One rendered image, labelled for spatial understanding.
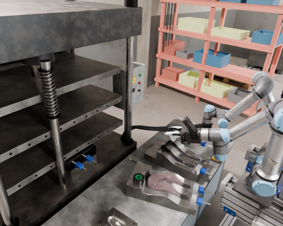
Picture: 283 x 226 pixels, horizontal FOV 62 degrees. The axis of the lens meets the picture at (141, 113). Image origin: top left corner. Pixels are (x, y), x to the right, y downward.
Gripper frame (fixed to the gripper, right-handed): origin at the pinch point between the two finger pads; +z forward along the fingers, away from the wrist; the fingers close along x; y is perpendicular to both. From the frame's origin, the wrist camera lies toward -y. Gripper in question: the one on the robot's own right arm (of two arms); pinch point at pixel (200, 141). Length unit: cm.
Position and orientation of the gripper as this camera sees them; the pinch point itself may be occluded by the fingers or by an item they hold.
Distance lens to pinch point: 218.5
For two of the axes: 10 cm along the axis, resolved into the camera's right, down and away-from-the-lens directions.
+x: 5.8, -3.6, 7.3
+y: 8.1, 3.1, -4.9
